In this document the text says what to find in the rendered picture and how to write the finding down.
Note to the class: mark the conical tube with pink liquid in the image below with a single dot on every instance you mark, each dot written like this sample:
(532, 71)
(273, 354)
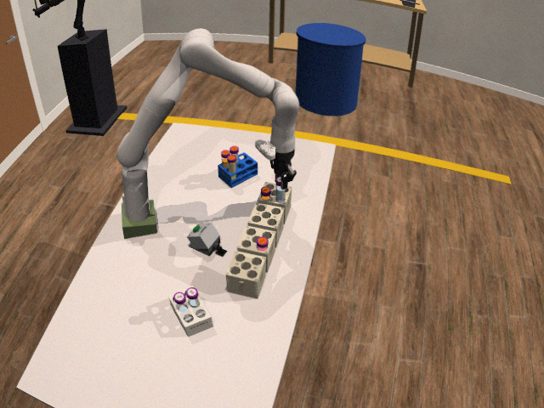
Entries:
(262, 243)

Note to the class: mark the blue tube rack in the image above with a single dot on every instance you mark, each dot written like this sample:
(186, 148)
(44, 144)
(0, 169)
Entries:
(225, 175)

